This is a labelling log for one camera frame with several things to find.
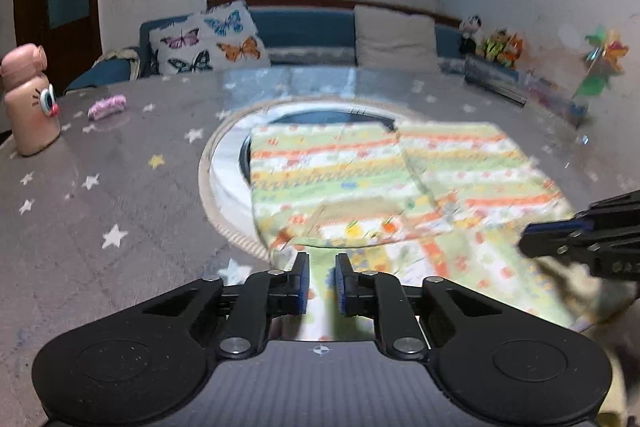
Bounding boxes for grey star tablecloth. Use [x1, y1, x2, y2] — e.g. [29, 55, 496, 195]
[1, 67, 639, 426]

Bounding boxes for clear plastic toy box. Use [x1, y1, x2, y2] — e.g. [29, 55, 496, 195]
[518, 72, 589, 128]

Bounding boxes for black white panda plush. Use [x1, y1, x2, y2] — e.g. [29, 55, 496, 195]
[459, 15, 483, 55]

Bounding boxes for blue bench sofa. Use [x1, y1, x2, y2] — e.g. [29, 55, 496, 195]
[65, 8, 463, 92]

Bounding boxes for colourful striped baby garment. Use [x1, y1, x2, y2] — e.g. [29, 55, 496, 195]
[248, 120, 609, 333]

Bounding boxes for pink hair scrunchie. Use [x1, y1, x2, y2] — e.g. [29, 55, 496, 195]
[87, 94, 127, 121]

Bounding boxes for black remote control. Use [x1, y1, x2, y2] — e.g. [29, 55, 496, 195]
[464, 55, 527, 107]

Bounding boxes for butterfly print cushion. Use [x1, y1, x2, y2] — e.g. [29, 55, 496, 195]
[150, 0, 271, 75]

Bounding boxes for orange green plush toys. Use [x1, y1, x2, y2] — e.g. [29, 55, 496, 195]
[476, 28, 524, 69]

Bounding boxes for beige plain cushion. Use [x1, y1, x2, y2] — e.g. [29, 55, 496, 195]
[354, 5, 439, 74]

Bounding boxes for colourful pinwheel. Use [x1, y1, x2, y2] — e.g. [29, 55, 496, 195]
[574, 25, 629, 98]

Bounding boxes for pink cartoon water bottle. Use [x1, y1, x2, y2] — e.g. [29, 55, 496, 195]
[1, 43, 61, 157]

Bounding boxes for black induction hotpot cooker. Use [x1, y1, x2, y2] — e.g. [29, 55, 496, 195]
[238, 108, 399, 186]

